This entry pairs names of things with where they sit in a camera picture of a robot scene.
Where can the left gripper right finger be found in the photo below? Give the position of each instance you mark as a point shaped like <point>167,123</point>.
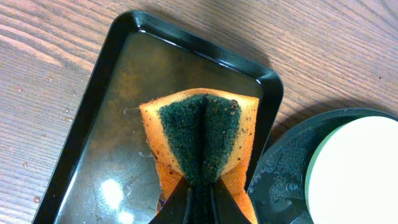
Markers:
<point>225,208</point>

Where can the green and orange sponge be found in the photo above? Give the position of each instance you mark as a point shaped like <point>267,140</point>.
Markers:
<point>202,135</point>

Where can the light blue plate top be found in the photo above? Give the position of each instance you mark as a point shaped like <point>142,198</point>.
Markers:
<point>352,175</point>

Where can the round black serving tray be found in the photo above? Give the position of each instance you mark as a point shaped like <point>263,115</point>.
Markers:
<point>277,189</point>

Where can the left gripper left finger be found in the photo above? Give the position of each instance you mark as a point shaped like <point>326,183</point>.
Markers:
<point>176,208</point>

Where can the black rectangular water tray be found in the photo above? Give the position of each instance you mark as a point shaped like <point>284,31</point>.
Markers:
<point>106,171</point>

